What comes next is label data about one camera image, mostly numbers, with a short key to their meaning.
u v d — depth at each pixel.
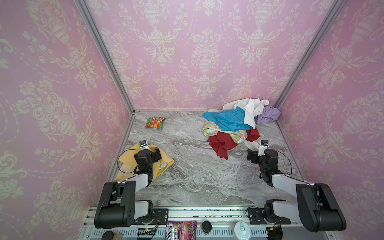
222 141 0.95
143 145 0.79
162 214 0.75
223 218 0.74
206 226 0.63
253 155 0.82
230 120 0.99
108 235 0.62
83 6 0.69
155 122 1.10
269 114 1.13
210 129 1.03
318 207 0.42
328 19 0.72
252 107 1.03
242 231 0.66
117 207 0.43
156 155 0.85
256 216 0.73
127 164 0.88
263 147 0.79
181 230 0.68
